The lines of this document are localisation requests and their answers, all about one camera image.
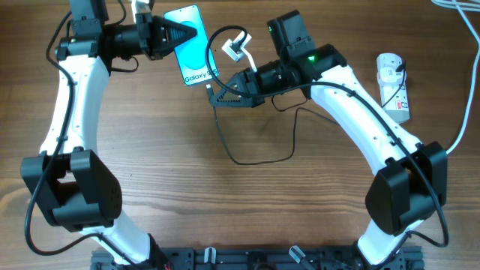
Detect black USB charging cable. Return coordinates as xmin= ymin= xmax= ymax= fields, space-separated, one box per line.
xmin=205 ymin=60 xmax=408 ymax=167

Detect blue screen Galaxy smartphone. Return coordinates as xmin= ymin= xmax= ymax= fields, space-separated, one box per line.
xmin=163 ymin=4 xmax=212 ymax=86

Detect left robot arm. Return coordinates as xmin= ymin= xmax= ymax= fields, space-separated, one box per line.
xmin=20 ymin=1 xmax=197 ymax=269

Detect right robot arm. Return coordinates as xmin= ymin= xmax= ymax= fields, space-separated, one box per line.
xmin=207 ymin=10 xmax=448 ymax=269

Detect white USB plug adapter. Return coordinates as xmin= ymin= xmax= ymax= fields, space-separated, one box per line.
xmin=377 ymin=62 xmax=406 ymax=86

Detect white power strip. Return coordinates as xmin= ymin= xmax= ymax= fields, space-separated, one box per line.
xmin=376 ymin=52 xmax=410 ymax=124

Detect black right camera cable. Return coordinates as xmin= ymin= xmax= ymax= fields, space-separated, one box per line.
xmin=205 ymin=25 xmax=450 ymax=248

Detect black camera cable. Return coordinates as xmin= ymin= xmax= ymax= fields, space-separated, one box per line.
xmin=24 ymin=0 xmax=140 ymax=266
xmin=205 ymin=25 xmax=450 ymax=248

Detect black left camera cable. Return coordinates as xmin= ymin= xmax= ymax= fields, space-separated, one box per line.
xmin=24 ymin=0 xmax=140 ymax=266

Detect white power strip cord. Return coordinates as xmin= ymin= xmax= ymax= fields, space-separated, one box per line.
xmin=430 ymin=0 xmax=480 ymax=155

